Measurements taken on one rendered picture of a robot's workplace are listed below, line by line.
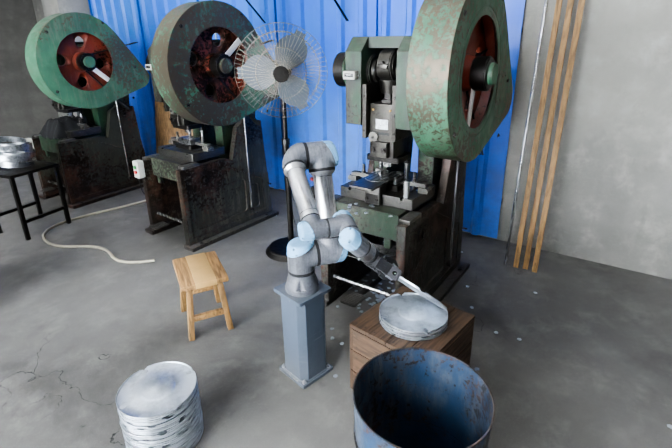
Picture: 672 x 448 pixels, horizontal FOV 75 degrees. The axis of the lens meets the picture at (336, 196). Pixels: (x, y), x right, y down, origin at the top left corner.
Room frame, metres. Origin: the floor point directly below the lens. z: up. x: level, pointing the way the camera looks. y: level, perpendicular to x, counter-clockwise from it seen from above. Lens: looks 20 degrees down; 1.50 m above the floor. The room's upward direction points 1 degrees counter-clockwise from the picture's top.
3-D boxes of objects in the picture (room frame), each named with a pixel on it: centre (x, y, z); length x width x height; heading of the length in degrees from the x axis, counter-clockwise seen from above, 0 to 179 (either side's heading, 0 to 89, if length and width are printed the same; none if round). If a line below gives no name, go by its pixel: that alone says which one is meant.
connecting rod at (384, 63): (2.36, -0.29, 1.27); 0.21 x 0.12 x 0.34; 145
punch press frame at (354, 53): (2.48, -0.38, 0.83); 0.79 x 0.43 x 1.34; 145
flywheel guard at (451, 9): (2.25, -0.63, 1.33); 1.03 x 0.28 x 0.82; 145
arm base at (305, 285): (1.71, 0.16, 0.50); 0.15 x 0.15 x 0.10
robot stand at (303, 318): (1.71, 0.16, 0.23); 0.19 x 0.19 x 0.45; 44
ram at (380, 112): (2.33, -0.27, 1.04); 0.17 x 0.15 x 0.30; 145
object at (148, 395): (1.35, 0.70, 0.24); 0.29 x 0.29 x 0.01
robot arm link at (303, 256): (1.71, 0.15, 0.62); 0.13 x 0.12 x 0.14; 108
